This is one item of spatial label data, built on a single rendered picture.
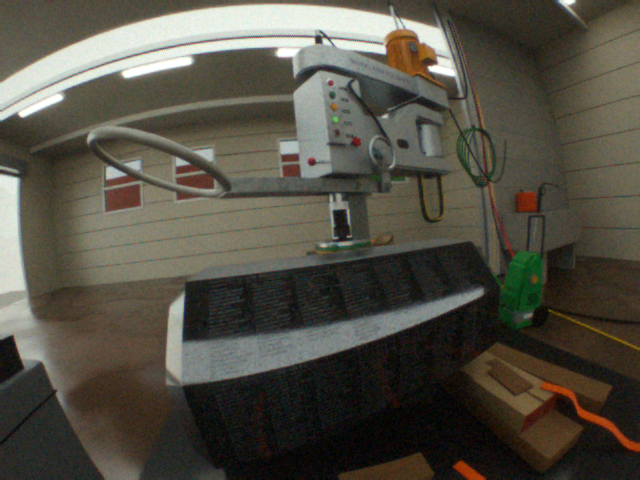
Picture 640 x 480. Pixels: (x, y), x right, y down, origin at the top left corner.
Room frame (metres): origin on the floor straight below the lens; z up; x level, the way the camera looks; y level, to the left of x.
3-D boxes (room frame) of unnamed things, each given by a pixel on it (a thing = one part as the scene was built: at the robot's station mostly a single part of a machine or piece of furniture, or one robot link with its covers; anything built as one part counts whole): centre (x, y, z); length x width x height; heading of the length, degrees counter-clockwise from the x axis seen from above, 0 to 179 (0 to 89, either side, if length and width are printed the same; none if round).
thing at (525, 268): (1.70, -1.58, 0.43); 0.35 x 0.35 x 0.87; 84
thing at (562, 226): (2.77, -3.04, 0.43); 1.30 x 0.62 x 0.86; 102
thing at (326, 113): (0.94, -0.09, 1.37); 0.08 x 0.03 x 0.28; 122
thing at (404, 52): (1.42, -0.65, 1.90); 0.31 x 0.28 x 0.40; 32
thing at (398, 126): (1.27, -0.43, 1.30); 0.74 x 0.23 x 0.49; 122
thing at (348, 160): (1.12, -0.16, 1.32); 0.36 x 0.22 x 0.45; 122
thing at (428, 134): (1.43, -0.65, 1.34); 0.19 x 0.19 x 0.20
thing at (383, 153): (1.04, -0.26, 1.20); 0.15 x 0.10 x 0.15; 122
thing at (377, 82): (1.26, -0.39, 1.62); 0.96 x 0.25 x 0.17; 122
